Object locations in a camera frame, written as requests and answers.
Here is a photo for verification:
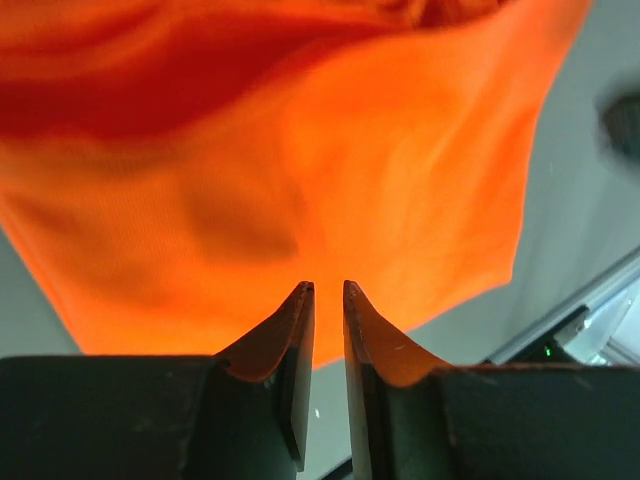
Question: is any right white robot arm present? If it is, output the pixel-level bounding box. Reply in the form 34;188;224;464
598;90;639;169

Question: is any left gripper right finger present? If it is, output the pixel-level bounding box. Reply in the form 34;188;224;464
343;281;639;479

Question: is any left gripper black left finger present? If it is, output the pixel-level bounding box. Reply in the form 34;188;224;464
1;282;314;479

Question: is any aluminium frame rail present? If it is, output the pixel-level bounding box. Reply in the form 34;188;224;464
483;249;639;366

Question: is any orange t shirt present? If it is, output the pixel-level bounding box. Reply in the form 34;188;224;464
1;1;590;367

